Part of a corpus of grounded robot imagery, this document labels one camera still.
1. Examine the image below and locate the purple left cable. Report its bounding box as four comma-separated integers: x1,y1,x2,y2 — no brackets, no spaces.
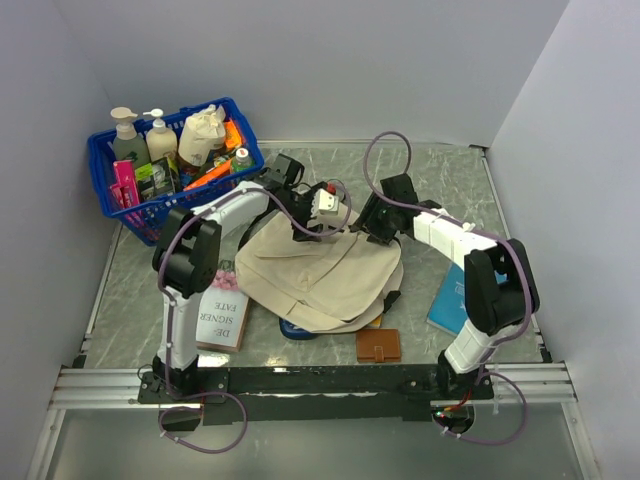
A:
157,179,354,455

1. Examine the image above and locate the cream pump bottle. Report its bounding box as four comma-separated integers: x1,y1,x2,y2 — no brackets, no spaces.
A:
144,108,178,162

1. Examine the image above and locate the black green box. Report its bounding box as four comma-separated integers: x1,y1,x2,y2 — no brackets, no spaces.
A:
134,157,181,203

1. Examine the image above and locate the beige cloth pouch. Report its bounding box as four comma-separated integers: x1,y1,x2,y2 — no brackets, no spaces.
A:
178,104,226,167

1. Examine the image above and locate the aluminium rail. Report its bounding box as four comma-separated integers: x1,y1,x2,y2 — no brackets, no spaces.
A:
49,363,577,410

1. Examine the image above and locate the beige canvas backpack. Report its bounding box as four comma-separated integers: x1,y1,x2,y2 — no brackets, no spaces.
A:
235,213,404,334

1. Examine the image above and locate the brown leather wallet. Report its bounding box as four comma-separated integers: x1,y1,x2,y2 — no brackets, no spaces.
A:
356,329,402,363

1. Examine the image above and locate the green pump bottle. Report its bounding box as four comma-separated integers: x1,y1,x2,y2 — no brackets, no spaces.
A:
110,107,150,168

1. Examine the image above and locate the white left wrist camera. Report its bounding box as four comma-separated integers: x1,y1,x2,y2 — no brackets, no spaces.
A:
310,185,346,220

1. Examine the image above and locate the pink box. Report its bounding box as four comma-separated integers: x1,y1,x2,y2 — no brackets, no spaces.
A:
110,160,140,209

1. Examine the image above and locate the orange treehouse book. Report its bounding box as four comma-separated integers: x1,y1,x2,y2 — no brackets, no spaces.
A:
366,313,384,329

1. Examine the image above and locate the blue plastic basket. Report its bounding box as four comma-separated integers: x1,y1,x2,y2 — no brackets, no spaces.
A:
87,96,265,247

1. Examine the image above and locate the orange package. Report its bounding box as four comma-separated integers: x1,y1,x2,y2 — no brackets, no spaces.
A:
183,120,248,191

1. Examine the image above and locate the pink flower cover book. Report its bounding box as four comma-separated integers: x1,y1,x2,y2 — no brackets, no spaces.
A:
196,260,251,352

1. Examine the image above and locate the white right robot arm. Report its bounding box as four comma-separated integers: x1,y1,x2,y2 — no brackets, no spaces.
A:
350,174,540,398

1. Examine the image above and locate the blue shark pencil case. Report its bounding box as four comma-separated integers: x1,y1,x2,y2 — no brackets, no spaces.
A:
279,318,317,341

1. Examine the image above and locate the blue thin booklet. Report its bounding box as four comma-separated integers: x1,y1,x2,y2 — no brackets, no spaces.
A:
426,263,468,336

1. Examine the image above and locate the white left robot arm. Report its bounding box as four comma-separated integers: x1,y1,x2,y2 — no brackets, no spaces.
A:
152,154,335,402

